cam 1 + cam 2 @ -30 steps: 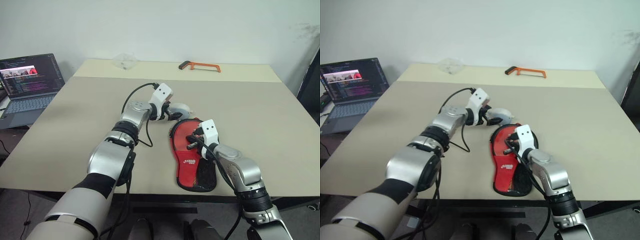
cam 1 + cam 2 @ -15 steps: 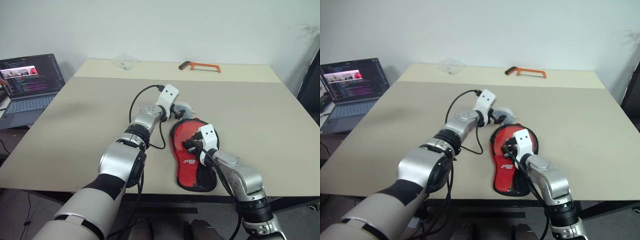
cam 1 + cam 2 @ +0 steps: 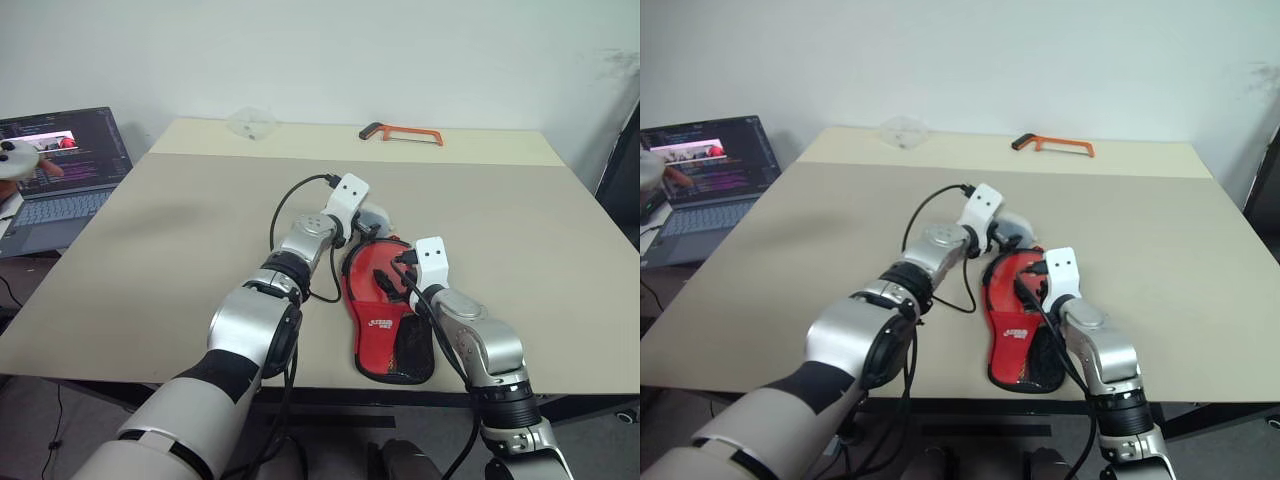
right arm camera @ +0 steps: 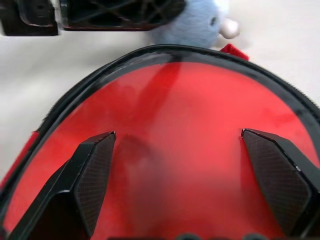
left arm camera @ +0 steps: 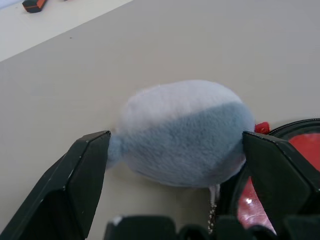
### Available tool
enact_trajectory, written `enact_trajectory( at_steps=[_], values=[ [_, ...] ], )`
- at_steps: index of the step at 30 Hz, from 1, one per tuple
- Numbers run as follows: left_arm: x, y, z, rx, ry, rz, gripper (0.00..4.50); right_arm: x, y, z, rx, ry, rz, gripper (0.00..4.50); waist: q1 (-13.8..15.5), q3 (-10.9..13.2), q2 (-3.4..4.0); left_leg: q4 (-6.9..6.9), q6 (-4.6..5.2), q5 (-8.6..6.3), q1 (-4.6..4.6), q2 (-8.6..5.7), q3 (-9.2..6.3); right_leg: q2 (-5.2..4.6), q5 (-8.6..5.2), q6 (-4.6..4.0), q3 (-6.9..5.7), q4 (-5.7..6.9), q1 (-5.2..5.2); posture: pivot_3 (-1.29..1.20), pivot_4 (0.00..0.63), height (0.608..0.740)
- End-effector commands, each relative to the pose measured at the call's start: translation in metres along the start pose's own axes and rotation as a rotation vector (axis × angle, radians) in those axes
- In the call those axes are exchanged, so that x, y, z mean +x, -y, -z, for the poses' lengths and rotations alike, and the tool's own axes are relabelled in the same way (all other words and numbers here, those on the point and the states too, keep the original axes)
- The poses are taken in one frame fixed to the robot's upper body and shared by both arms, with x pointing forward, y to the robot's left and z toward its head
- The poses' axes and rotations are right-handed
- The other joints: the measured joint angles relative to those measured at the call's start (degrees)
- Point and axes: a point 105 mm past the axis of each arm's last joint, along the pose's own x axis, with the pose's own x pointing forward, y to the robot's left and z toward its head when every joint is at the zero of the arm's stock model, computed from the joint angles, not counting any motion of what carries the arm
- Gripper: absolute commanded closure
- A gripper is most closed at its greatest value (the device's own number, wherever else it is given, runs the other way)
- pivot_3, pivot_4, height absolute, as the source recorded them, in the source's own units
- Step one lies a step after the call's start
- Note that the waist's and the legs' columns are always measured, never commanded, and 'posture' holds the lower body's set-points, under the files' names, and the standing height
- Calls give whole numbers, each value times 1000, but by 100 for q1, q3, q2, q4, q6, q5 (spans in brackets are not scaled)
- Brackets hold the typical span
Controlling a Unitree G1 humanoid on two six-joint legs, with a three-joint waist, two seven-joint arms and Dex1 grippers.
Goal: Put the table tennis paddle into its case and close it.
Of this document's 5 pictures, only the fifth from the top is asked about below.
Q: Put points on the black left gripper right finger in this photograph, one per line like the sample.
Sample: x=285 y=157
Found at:
x=282 y=180

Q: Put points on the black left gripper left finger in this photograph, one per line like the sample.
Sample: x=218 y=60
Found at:
x=57 y=190

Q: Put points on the grey and white plush toy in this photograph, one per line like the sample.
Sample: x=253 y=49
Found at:
x=182 y=140

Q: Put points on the red fabric tab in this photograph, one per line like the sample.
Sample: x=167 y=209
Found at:
x=262 y=127

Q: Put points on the black and orange box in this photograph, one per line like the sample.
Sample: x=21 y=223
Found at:
x=33 y=5

